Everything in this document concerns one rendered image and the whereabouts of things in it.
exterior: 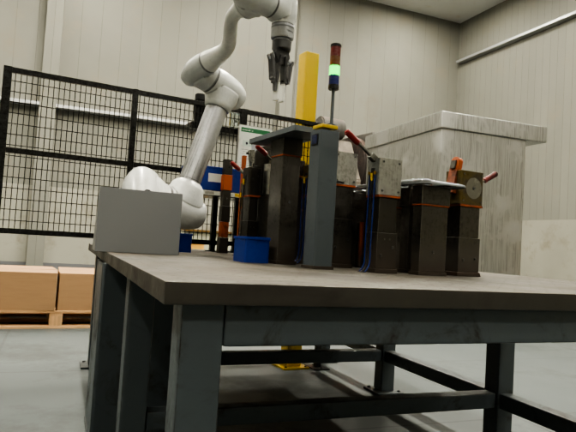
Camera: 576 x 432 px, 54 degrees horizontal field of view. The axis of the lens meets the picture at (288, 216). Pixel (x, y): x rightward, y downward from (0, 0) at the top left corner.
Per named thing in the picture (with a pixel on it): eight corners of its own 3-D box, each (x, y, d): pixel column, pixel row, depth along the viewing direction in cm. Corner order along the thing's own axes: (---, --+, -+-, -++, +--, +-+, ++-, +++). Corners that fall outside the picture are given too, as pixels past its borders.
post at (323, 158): (333, 269, 178) (341, 132, 180) (312, 268, 174) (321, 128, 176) (321, 267, 185) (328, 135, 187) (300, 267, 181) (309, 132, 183)
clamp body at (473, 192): (486, 278, 195) (491, 174, 197) (457, 277, 189) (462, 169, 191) (468, 276, 203) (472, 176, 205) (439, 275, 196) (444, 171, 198)
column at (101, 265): (87, 445, 204) (101, 262, 207) (83, 418, 233) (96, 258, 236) (172, 438, 216) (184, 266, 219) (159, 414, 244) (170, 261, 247)
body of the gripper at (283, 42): (281, 35, 212) (279, 59, 211) (296, 42, 218) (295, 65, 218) (267, 39, 217) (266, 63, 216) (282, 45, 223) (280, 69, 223)
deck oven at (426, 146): (539, 327, 640) (547, 127, 651) (431, 325, 593) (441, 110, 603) (446, 306, 808) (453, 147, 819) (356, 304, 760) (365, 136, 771)
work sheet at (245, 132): (269, 180, 339) (273, 129, 341) (235, 176, 329) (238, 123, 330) (268, 180, 341) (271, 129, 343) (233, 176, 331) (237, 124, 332)
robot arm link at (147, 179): (113, 212, 231) (113, 177, 245) (151, 228, 242) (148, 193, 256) (135, 188, 224) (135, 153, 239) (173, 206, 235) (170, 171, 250)
